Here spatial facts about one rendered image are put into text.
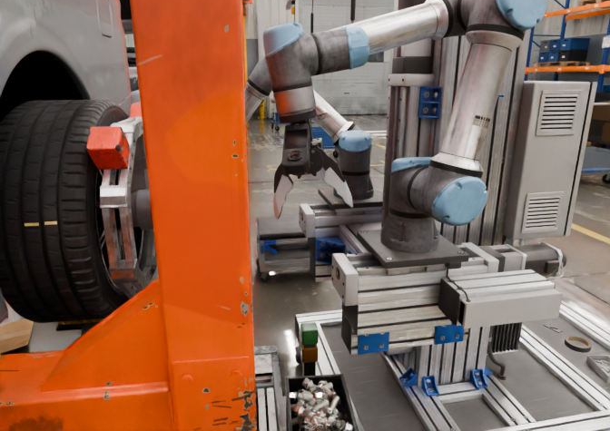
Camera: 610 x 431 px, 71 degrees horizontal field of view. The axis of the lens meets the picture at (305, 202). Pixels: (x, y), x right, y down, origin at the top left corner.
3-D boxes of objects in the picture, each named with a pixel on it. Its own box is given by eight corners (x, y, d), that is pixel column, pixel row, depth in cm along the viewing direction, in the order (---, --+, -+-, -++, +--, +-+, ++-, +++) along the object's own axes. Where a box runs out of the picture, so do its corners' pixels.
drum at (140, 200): (138, 221, 143) (133, 181, 139) (203, 220, 146) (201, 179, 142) (127, 237, 130) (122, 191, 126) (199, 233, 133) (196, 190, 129)
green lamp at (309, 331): (300, 336, 108) (300, 322, 107) (316, 335, 108) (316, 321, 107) (301, 346, 104) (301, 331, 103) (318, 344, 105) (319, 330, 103)
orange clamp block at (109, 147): (101, 148, 113) (89, 125, 105) (132, 147, 114) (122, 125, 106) (97, 170, 109) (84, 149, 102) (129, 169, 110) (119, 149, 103)
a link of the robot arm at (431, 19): (463, -17, 107) (280, 33, 95) (496, -26, 97) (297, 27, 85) (468, 32, 111) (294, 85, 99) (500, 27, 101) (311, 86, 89)
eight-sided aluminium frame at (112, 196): (156, 254, 168) (142, 112, 153) (173, 253, 169) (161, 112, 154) (117, 333, 116) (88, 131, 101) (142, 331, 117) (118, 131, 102)
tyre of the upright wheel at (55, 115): (6, 49, 114) (-53, 299, 89) (100, 50, 117) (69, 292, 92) (93, 166, 174) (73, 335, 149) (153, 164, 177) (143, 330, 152)
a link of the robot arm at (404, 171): (418, 199, 120) (421, 151, 117) (448, 212, 108) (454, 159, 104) (379, 202, 116) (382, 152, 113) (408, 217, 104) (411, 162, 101)
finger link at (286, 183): (281, 211, 91) (300, 173, 88) (277, 220, 85) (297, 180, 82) (268, 205, 91) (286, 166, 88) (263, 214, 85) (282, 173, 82)
